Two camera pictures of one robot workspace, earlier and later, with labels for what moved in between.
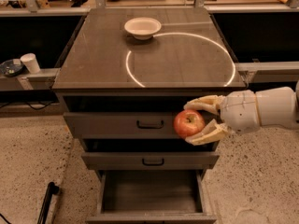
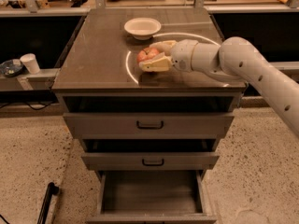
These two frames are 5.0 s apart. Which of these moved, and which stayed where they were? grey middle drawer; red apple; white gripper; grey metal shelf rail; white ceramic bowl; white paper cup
Moved: white gripper; red apple
Stayed: white ceramic bowl; grey middle drawer; white paper cup; grey metal shelf rail
